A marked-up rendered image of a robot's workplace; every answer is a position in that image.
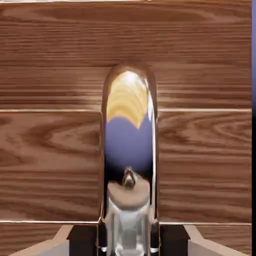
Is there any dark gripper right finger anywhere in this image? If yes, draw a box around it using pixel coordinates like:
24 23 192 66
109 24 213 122
159 224 246 256

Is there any shiny curved metal handle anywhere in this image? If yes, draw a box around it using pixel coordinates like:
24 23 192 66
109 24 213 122
97 63 161 256

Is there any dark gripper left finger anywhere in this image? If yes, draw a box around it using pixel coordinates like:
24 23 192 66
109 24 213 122
8 224 99 256

